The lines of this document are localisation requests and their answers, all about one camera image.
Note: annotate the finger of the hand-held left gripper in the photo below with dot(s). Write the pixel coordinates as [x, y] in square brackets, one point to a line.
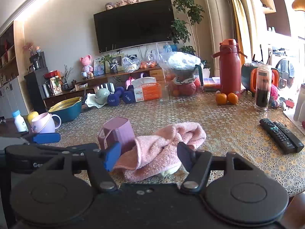
[47, 138]

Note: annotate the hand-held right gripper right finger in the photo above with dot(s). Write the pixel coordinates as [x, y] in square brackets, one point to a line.
[184, 155]

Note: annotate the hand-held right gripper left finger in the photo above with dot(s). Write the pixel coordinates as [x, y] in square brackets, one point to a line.
[111, 157]

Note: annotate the mauve plastic cup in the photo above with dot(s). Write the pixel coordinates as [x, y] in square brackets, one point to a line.
[119, 131]

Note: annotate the pink towel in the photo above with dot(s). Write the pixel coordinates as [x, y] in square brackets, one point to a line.
[152, 148]

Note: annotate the lilac mug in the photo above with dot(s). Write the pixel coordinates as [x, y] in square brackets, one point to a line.
[44, 124]

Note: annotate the white bottle with blue cap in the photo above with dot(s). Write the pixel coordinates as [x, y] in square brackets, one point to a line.
[19, 122]

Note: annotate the yellow cup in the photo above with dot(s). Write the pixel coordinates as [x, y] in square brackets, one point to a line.
[31, 117]

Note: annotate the teal plastic basin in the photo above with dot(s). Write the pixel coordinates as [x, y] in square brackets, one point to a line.
[68, 115]

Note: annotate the yellow colander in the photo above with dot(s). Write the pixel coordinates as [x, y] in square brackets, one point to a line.
[65, 104]

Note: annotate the white cupboard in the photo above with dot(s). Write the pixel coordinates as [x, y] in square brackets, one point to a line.
[12, 100]

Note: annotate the black cabinet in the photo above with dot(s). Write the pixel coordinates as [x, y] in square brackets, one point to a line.
[35, 90]

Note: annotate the floral picture card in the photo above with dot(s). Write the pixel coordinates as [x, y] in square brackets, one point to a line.
[56, 85]

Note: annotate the white cloth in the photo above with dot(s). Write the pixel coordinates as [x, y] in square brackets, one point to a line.
[90, 101]

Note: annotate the vase with bare twigs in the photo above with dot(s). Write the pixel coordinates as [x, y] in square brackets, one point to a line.
[65, 83]

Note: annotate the blue dumbbell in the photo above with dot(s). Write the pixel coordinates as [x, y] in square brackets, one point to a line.
[114, 97]
[128, 97]

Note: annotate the red box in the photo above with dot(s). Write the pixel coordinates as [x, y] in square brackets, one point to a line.
[53, 74]

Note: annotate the reddish brown ball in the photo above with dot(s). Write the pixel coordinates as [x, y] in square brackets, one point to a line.
[187, 89]

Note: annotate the clear glass tumbler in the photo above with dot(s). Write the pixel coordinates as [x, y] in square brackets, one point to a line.
[164, 91]

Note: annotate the orange fruit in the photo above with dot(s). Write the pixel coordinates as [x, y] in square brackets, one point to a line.
[232, 98]
[221, 99]

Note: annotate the white router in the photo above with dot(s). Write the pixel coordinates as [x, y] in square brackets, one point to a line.
[107, 86]

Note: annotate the orange and white tissue box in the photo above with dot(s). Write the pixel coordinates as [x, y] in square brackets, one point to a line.
[146, 90]

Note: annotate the colourful flat box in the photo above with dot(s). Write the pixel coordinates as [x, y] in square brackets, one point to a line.
[212, 84]

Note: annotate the pink kettlebell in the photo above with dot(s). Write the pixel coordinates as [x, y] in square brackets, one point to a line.
[129, 83]

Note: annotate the black coffee machine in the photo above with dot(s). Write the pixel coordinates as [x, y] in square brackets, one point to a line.
[37, 60]

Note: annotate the dark bowl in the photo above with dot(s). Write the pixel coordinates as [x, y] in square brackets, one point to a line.
[184, 72]

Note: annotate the pink plush bear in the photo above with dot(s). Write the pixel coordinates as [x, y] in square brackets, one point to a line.
[86, 63]

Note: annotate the wooden television stand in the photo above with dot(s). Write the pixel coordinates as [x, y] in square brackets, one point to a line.
[152, 74]

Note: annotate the purple kettlebell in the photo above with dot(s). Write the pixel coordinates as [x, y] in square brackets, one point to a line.
[143, 75]

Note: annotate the pastel picture card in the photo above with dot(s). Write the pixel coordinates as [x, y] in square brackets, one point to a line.
[99, 67]

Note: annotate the small potted plant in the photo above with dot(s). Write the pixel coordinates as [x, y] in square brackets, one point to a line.
[113, 68]

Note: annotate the vase of pink flowers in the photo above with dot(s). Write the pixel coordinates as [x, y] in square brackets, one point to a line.
[29, 49]

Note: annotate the black remote control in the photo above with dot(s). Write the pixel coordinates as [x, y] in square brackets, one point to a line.
[289, 136]
[276, 136]

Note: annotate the plastic bag of snacks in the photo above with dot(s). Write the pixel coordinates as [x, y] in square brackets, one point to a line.
[130, 64]

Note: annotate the red thermos bottle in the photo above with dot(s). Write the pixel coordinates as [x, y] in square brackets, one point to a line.
[230, 69]

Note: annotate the plastic bag of oranges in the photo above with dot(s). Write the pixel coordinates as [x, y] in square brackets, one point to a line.
[147, 64]

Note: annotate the clear plastic bag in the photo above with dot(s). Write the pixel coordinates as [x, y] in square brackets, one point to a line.
[166, 57]

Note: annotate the glass jar with dark contents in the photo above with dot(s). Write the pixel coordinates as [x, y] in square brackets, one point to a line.
[262, 90]

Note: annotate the plastic bag of blue packets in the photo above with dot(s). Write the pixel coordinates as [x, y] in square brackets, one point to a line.
[166, 48]

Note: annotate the white washing machine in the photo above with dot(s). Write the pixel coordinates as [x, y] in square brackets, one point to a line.
[284, 69]

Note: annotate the black television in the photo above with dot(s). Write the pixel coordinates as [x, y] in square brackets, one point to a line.
[133, 26]

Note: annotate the white standing air conditioner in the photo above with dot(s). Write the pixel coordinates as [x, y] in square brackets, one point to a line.
[216, 23]

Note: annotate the purple-haired plush doll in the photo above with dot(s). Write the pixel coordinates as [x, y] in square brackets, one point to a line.
[109, 6]

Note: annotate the tall green houseplant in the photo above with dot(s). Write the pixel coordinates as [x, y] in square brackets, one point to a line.
[188, 9]

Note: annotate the yellow curtain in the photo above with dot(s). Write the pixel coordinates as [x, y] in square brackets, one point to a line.
[239, 16]

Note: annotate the pink plush pig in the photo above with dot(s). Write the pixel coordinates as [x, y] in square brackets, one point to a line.
[120, 3]

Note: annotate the wooden wall shelf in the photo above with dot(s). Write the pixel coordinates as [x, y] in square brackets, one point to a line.
[8, 62]

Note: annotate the green photo frame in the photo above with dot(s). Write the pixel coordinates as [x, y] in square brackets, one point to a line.
[119, 62]

